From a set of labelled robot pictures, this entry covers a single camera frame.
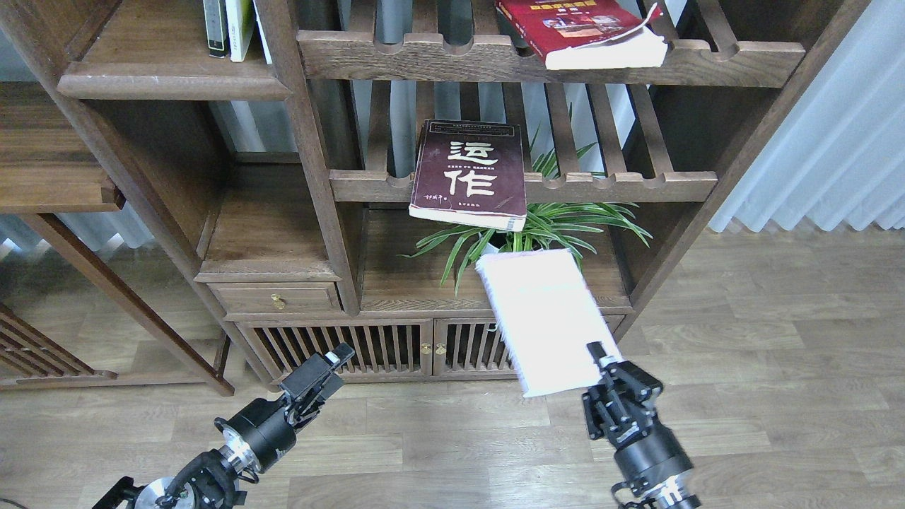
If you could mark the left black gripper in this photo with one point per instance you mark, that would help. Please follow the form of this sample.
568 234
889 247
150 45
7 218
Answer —
260 434

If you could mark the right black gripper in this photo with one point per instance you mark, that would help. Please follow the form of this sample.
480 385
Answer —
622 409

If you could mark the pale lavender white book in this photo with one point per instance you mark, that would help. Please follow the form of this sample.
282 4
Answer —
547 316

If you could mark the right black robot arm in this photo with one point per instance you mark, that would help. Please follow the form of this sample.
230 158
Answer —
657 498

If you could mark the brass drawer knob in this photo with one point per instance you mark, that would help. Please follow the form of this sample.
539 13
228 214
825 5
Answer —
279 302

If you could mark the green spider plant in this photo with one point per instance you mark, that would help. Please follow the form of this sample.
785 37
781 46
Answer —
547 226

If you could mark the dark wooden bookshelf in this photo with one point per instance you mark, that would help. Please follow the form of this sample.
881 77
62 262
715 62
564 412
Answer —
282 179

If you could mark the dark maroon book white characters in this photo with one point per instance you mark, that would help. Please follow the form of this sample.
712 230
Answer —
471 173

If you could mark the white pleated curtain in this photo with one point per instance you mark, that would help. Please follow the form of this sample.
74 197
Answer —
839 156

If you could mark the thin white upright book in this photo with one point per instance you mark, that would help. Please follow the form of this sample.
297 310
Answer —
262 34

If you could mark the red book on top rack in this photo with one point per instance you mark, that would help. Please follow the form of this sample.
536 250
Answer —
582 35

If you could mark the dark green upright book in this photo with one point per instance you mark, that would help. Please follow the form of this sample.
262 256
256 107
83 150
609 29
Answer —
216 27

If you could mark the white green upright book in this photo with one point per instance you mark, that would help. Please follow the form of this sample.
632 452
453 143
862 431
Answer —
240 15

